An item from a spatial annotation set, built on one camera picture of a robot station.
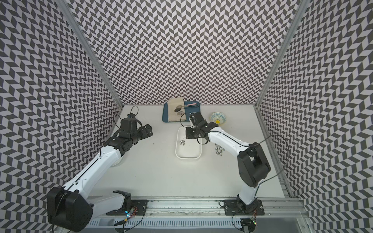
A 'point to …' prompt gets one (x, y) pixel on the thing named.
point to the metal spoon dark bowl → (178, 109)
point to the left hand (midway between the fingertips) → (145, 131)
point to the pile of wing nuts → (182, 142)
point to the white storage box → (187, 148)
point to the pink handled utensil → (191, 104)
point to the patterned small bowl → (218, 117)
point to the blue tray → (190, 107)
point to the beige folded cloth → (176, 112)
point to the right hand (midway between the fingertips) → (188, 135)
